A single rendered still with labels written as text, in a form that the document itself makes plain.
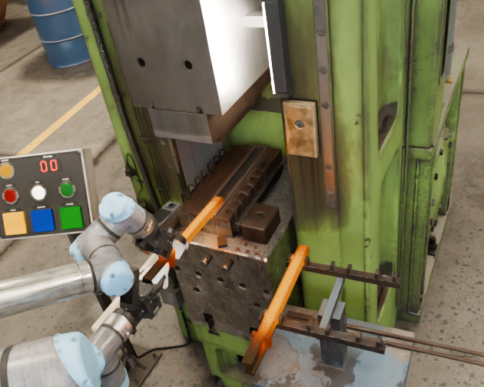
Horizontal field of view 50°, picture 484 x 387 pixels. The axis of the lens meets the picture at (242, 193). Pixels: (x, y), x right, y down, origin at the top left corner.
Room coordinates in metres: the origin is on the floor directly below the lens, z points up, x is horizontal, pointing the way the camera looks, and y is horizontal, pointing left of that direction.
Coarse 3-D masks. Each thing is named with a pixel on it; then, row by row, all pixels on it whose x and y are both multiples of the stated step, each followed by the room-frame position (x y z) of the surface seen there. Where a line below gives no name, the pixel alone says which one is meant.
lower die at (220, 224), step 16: (256, 144) 1.66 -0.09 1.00; (224, 160) 1.62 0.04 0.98; (240, 160) 1.58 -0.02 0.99; (256, 160) 1.55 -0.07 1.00; (272, 160) 1.54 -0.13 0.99; (208, 176) 1.54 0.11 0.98; (224, 176) 1.51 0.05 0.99; (208, 192) 1.43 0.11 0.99; (256, 192) 1.42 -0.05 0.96; (192, 208) 1.35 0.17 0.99; (224, 208) 1.32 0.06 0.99; (240, 208) 1.32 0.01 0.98; (208, 224) 1.30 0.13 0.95; (224, 224) 1.27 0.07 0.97
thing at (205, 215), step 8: (216, 200) 1.34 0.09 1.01; (208, 208) 1.31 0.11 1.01; (216, 208) 1.32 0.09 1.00; (200, 216) 1.28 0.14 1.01; (208, 216) 1.28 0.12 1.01; (192, 224) 1.24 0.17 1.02; (200, 224) 1.24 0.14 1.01; (184, 232) 1.21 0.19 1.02; (192, 232) 1.20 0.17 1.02; (160, 264) 1.07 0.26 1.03; (152, 272) 1.05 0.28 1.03
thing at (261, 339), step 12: (300, 252) 1.06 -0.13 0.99; (300, 264) 1.01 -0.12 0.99; (288, 276) 0.97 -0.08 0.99; (288, 288) 0.93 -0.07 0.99; (276, 300) 0.90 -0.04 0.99; (276, 312) 0.86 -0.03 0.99; (264, 324) 0.83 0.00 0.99; (276, 324) 0.84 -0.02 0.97; (252, 336) 0.80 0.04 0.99; (264, 336) 0.79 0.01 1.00; (252, 348) 0.76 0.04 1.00; (264, 348) 0.78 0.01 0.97; (252, 360) 0.73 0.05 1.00; (252, 372) 0.72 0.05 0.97
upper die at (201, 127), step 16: (256, 96) 1.50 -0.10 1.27; (160, 112) 1.34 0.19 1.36; (176, 112) 1.31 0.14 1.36; (192, 112) 1.29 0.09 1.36; (240, 112) 1.41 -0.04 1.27; (160, 128) 1.35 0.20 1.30; (176, 128) 1.32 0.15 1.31; (192, 128) 1.29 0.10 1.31; (208, 128) 1.26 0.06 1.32; (224, 128) 1.32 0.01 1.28
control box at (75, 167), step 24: (24, 168) 1.51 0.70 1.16; (48, 168) 1.50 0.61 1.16; (72, 168) 1.48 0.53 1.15; (0, 192) 1.49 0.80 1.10; (24, 192) 1.48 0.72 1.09; (48, 192) 1.46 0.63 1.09; (96, 192) 1.49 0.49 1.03; (0, 216) 1.45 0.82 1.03; (96, 216) 1.42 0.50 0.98; (0, 240) 1.42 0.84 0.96
